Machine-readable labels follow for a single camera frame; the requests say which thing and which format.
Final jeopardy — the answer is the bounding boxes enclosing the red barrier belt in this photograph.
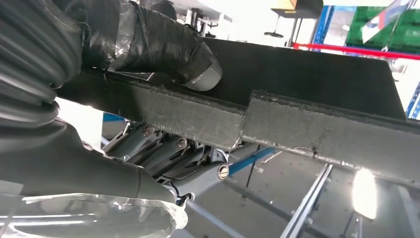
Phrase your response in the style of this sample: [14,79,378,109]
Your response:
[293,43,420,61]

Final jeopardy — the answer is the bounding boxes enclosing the black table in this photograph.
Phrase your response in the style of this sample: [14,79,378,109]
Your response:
[264,0,324,48]

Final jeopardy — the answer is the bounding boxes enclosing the blue metal shelf rack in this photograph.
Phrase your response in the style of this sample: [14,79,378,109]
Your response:
[313,4,334,45]

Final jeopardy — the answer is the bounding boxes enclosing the green wall banner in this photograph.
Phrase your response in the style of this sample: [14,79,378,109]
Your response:
[346,0,420,55]

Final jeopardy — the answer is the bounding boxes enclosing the stainless steel workbench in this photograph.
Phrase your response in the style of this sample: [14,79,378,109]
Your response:
[102,112,420,238]

